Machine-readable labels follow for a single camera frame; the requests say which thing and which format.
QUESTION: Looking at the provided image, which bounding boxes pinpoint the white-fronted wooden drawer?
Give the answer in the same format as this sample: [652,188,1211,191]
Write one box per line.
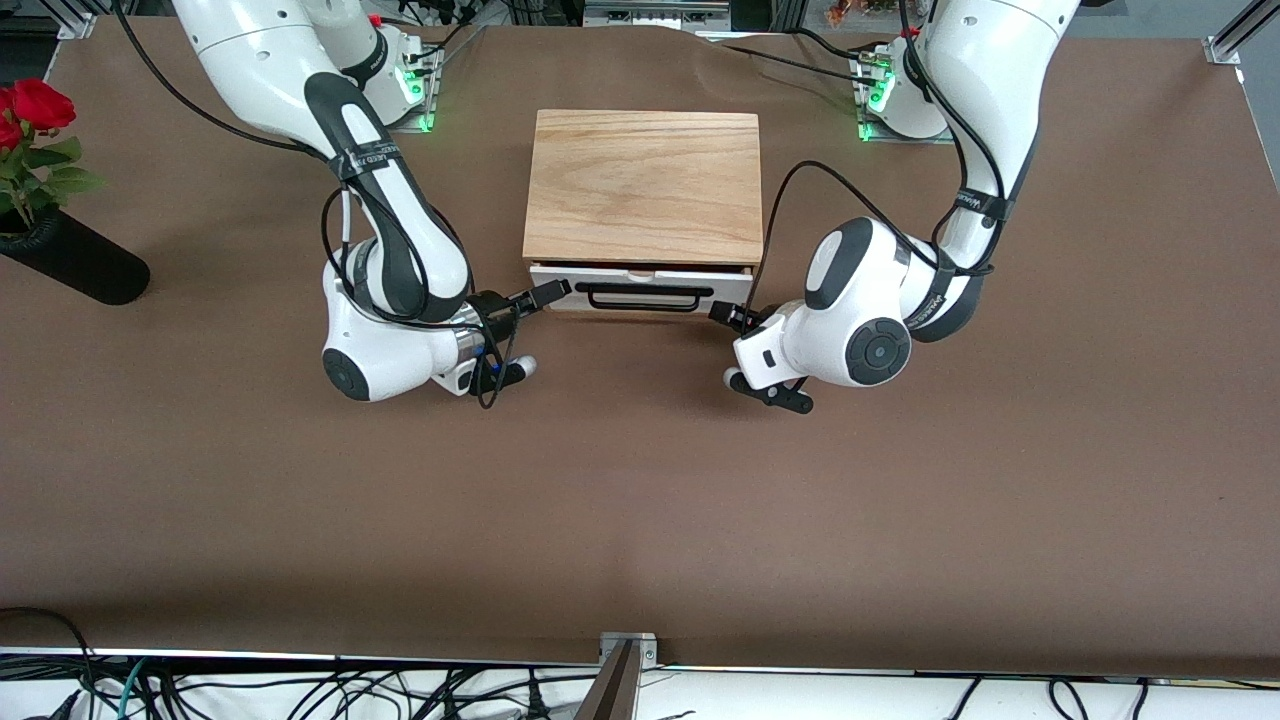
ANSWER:
[528,263,753,309]

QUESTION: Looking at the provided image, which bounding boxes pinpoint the black metal drawer handle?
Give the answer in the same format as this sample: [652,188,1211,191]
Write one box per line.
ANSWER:
[574,283,715,313]

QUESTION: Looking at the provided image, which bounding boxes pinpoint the light wooden drawer cabinet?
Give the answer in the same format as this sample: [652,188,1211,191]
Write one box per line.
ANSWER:
[523,110,767,313]

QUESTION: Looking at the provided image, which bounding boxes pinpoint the brown paper table cover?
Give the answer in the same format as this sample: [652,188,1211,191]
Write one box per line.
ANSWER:
[0,15,1280,681]

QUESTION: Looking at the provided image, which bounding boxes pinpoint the grey power strip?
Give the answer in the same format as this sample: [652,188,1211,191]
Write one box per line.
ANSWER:
[585,0,731,29]

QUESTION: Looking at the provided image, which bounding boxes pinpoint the black cylindrical vase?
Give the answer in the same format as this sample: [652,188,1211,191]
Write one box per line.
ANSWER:
[0,205,151,306]

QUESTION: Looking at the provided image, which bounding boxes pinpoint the red artificial rose sprig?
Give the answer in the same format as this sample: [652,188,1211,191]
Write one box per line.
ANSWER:
[0,78,106,236]

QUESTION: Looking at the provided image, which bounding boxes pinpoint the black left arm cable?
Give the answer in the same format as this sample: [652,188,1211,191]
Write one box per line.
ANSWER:
[762,0,1013,311]

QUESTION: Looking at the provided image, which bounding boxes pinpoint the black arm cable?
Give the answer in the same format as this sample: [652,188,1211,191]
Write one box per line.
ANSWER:
[113,0,521,409]
[762,0,1013,311]

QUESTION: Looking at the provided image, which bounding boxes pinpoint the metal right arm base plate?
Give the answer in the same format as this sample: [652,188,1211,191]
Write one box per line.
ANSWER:
[385,45,441,133]

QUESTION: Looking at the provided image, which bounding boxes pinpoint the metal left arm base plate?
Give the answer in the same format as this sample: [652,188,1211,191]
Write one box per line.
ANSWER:
[855,50,951,144]

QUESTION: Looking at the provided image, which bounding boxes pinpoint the long black table cable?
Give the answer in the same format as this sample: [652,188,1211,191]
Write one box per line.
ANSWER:
[718,43,866,85]

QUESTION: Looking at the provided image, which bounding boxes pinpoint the black base connector cables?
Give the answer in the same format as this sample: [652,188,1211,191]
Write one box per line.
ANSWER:
[378,0,483,63]

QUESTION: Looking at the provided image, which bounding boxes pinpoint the short black table cable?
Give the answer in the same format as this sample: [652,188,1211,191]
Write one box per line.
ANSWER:
[795,27,873,63]

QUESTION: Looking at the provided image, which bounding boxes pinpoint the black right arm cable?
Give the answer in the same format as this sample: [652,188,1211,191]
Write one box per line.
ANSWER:
[113,0,521,409]

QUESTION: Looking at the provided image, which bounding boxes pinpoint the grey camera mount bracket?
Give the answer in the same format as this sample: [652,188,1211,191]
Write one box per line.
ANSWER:
[575,632,659,720]

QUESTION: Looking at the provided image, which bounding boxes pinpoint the aluminium table edge rail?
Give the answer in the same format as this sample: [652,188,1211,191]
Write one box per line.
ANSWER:
[0,647,1280,691]

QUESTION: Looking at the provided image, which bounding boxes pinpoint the tangled black cable bundle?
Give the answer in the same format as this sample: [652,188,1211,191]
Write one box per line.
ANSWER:
[150,668,601,720]

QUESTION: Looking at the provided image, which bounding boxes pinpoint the teal cable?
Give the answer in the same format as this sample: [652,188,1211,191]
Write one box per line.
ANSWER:
[115,660,148,720]

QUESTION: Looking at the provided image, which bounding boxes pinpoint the black looped floor cable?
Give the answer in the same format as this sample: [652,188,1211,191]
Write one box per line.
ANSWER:
[0,607,98,720]

